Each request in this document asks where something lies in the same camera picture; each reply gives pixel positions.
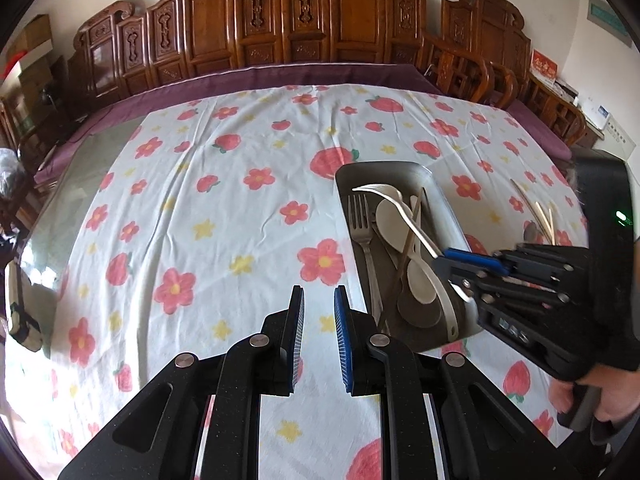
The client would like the brown cardboard box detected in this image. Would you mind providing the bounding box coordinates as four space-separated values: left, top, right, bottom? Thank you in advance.
5 14 54 61

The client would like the person's right hand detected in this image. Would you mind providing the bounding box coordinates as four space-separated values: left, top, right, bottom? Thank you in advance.
548 362 640 426

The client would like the carved wooden armchair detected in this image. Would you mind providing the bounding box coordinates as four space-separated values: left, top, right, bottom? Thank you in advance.
420 0 588 148

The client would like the grey wall box green label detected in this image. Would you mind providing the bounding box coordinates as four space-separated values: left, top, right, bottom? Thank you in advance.
586 0 633 51

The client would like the white floral tablecloth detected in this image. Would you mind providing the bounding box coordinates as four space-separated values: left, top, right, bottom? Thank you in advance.
10 85 591 480

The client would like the brown chopstick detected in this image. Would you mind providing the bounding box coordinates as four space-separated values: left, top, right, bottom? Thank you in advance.
509 178 538 218
377 187 430 330

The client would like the red desk calendar card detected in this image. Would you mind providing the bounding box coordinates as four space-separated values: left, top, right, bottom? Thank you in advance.
530 49 560 83

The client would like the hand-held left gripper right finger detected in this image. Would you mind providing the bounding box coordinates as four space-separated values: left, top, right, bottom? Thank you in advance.
334 285 581 480

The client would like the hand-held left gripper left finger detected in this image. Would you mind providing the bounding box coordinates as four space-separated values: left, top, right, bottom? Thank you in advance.
57 285 306 480

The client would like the wooden side table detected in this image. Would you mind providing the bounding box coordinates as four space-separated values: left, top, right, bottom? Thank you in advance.
527 72 608 150

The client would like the white curved soup spoon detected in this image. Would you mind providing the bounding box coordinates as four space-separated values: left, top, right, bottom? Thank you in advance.
396 280 459 342

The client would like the beige bag with black strap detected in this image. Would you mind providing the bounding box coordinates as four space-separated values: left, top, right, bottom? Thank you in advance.
5 260 44 354

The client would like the rectangular metal tray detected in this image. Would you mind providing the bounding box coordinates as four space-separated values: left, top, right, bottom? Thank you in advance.
334 160 483 354

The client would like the purple armchair cushion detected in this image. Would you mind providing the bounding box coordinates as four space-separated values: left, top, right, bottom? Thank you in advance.
500 97 573 161

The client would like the carved wooden sofa bench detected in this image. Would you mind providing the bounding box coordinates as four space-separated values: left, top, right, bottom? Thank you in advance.
67 0 441 111

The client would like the metal fork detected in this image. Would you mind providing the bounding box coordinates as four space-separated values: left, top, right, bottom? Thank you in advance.
347 194 385 323

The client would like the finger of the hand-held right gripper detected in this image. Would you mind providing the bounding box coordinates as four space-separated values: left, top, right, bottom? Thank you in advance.
432 244 590 277
449 271 587 312

